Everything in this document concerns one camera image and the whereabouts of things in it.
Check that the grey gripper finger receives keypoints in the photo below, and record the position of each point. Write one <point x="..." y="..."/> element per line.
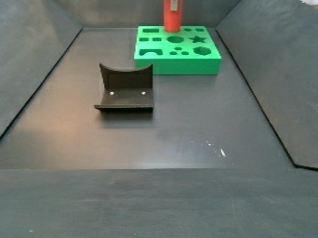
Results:
<point x="174" y="4"/>

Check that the red oval peg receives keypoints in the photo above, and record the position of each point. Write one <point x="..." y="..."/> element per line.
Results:
<point x="172" y="18"/>

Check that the green shape sorter block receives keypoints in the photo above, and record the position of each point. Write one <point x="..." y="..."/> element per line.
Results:
<point x="179" y="53"/>

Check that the black curved holder stand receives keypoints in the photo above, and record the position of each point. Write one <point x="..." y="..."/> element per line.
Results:
<point x="127" y="89"/>

